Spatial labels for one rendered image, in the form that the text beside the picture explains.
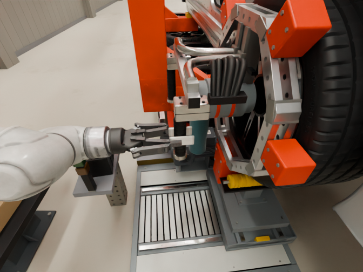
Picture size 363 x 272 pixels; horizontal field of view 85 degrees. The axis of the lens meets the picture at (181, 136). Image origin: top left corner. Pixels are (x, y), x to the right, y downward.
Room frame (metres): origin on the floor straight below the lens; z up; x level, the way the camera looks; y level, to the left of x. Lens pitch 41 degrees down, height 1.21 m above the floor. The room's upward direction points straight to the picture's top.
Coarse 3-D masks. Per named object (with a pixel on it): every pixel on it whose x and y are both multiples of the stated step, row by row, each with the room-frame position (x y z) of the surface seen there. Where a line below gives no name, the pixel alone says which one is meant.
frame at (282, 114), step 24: (264, 24) 0.52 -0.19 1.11; (264, 48) 0.49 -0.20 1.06; (264, 72) 0.46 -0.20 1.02; (288, 72) 0.44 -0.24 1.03; (288, 96) 0.41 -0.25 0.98; (216, 120) 0.76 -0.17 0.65; (264, 120) 0.40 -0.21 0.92; (288, 120) 0.37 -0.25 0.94; (264, 144) 0.37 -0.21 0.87; (240, 168) 0.44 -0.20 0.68; (264, 168) 0.37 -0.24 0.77
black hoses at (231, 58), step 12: (216, 60) 0.47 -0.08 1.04; (228, 60) 0.47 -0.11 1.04; (240, 60) 0.48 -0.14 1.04; (216, 72) 0.44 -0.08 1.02; (228, 72) 0.44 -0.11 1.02; (240, 72) 0.44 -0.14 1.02; (252, 72) 0.57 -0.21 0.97; (216, 84) 0.43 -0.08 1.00; (228, 84) 0.42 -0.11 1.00; (240, 84) 0.43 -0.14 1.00; (216, 96) 0.41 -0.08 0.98; (228, 96) 0.41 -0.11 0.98; (240, 96) 0.41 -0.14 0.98
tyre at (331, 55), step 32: (256, 0) 0.79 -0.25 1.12; (352, 0) 0.53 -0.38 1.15; (352, 32) 0.44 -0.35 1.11; (320, 64) 0.41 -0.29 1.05; (352, 64) 0.40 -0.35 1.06; (320, 96) 0.37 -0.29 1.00; (352, 96) 0.37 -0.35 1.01; (320, 128) 0.34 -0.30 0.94; (352, 128) 0.34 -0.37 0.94; (320, 160) 0.32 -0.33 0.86; (352, 160) 0.33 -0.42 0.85
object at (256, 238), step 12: (216, 192) 0.70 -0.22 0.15; (216, 204) 0.62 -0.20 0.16; (228, 228) 0.48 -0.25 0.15; (276, 228) 0.47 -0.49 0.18; (288, 228) 0.48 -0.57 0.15; (228, 240) 0.42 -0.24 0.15; (240, 240) 0.41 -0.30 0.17; (252, 240) 0.42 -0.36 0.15; (264, 240) 0.41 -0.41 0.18; (276, 240) 0.42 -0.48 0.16; (288, 240) 0.42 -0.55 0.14
